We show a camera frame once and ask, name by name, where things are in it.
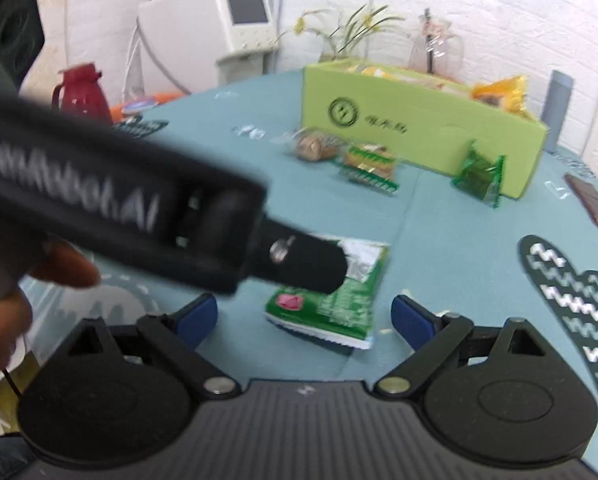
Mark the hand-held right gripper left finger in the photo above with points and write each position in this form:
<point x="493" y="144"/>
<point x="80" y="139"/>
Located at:
<point x="199" y="315"/>

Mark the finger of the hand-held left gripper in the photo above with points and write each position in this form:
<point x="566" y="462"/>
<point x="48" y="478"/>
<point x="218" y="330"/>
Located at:
<point x="304" y="265"/>

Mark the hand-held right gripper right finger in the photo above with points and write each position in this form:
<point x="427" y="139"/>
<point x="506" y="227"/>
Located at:
<point x="409" y="317"/>

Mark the green cardboard box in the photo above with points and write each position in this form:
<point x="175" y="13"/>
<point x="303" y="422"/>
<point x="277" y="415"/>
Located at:
<point x="419" y="125"/>

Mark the yellow snack packet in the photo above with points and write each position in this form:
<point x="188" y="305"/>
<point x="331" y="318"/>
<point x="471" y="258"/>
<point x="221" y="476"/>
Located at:
<point x="501" y="92"/>

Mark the person's left hand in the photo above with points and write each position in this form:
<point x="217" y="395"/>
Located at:
<point x="4" y="340"/>

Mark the teal tablecloth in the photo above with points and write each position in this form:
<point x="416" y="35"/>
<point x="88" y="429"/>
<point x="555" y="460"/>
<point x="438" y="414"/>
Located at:
<point x="229" y="195"/>

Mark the red thermos jug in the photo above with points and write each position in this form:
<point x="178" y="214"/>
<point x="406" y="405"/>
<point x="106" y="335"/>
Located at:
<point x="81" y="92"/>

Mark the brown snack packet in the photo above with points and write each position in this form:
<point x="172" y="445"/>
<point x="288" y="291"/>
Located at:
<point x="311" y="146"/>

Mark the green-trimmed snack packet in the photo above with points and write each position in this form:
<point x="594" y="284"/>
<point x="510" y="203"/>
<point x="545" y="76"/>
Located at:
<point x="371" y="165"/>

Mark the small clear packet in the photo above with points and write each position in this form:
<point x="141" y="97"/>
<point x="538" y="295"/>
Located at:
<point x="249" y="132"/>

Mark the dark green snack packet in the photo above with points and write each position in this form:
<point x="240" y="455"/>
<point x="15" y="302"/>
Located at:
<point x="479" y="175"/>

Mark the white machine with screen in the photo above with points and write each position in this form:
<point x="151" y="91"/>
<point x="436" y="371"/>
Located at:
<point x="204" y="30"/>

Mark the red-cased phone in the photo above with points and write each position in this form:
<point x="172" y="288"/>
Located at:
<point x="591" y="200"/>

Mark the glass vase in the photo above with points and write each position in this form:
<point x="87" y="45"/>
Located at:
<point x="344" y="50"/>

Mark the yellow flowering plant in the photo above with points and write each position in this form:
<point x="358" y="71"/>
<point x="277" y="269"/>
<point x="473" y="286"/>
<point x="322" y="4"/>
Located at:
<point x="354" y="22"/>

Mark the glass pitcher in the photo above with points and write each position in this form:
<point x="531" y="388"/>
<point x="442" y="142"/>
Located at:
<point x="441" y="50"/>

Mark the grey cylinder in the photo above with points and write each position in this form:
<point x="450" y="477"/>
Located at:
<point x="559" y="110"/>

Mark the black stick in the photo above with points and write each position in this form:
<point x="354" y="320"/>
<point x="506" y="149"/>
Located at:
<point x="429" y="40"/>

